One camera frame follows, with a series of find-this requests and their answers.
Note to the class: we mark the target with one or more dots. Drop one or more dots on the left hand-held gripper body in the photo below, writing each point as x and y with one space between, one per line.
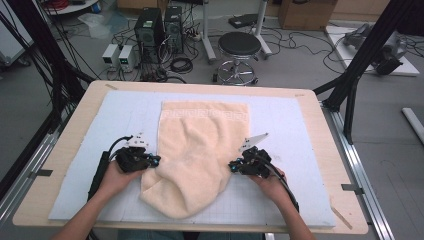
131 158

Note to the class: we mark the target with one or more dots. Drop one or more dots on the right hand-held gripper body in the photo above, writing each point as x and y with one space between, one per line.
255 163

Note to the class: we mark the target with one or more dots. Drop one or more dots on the cream terry towel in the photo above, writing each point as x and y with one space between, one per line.
200 156

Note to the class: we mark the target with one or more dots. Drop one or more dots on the person's left hand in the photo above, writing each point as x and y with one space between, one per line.
116 181

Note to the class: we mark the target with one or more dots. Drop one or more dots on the person's right hand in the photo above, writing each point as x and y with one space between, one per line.
271 190

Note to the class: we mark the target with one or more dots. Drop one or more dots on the light blue felt mat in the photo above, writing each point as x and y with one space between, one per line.
293 133

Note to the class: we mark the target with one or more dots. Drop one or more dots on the short strip of tan tape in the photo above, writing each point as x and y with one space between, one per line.
111 86

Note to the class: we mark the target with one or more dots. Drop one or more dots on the white power supply box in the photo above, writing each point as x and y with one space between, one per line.
110 56
127 58

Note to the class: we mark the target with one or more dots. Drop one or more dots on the long strip of tan tape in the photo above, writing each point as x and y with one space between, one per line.
340 216

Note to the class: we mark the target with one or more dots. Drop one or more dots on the black round stool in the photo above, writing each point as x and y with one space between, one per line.
239 43

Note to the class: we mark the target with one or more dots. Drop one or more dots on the large black computer tower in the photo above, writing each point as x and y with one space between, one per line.
148 33

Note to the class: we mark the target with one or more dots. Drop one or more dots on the white desk leg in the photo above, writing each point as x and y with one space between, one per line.
261 30
207 40

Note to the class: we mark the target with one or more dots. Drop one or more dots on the white power strip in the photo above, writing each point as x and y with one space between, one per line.
196 36

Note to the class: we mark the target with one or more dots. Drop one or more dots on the slim black computer tower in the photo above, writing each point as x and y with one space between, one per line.
174 28

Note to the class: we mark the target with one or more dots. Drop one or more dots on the clear plastic bag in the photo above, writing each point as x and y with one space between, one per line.
96 25

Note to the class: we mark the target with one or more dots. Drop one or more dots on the flat black floor device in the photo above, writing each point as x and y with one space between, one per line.
243 20

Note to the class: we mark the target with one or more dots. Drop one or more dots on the brown cardboard box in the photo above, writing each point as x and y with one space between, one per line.
306 15

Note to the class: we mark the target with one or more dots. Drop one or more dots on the white round table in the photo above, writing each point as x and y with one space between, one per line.
71 8

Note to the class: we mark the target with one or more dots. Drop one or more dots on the white tube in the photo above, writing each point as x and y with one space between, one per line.
413 121

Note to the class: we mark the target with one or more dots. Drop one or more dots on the white panel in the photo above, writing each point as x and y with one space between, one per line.
11 40

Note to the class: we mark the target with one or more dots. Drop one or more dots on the grey machine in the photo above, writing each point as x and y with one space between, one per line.
390 50

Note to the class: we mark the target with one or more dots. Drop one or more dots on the white floor board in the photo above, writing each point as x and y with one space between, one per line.
408 68

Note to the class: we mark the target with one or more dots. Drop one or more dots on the grey metal bracket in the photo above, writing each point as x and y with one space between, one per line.
41 173
351 188

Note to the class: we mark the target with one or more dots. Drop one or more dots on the aluminium rail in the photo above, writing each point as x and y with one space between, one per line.
36 155
358 160

